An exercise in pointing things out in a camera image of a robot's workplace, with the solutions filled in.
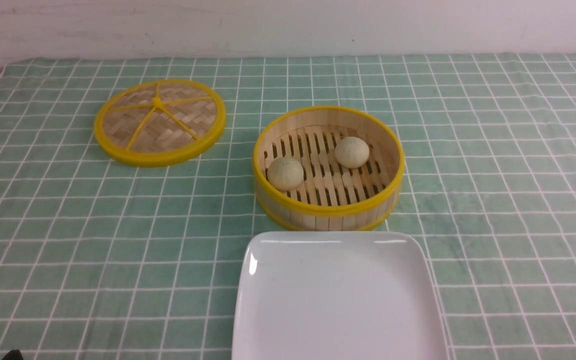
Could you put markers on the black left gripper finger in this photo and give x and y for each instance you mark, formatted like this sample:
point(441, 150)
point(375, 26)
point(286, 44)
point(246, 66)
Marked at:
point(13, 355)

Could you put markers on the steamed bun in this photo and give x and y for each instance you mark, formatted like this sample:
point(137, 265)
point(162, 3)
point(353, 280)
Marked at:
point(285, 174)
point(351, 152)

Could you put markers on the white square plate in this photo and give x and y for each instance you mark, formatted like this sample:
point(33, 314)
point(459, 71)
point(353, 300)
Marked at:
point(336, 295)

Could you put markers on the yellow bamboo steamer lid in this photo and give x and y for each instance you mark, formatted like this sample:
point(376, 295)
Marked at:
point(160, 123)

